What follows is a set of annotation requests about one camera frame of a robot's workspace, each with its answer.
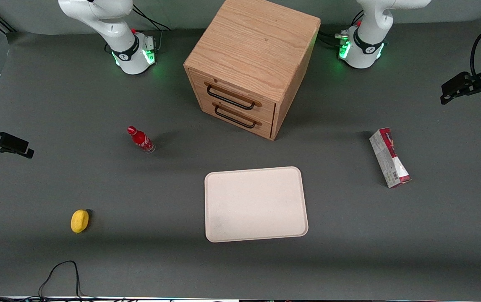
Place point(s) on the red cookie box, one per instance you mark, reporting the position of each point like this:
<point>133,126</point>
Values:
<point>389,159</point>

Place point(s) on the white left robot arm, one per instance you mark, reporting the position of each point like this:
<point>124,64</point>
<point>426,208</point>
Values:
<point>366,45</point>

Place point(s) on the yellow lemon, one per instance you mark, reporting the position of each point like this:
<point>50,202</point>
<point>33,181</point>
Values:
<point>79,221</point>

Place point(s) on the wooden drawer cabinet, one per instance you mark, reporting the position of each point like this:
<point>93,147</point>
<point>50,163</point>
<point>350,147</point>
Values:
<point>253,42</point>

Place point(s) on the beige plastic tray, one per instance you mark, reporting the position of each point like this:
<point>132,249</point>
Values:
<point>255,204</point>

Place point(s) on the red cola bottle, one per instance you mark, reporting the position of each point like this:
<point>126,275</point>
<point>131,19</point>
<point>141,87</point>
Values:
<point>141,140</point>

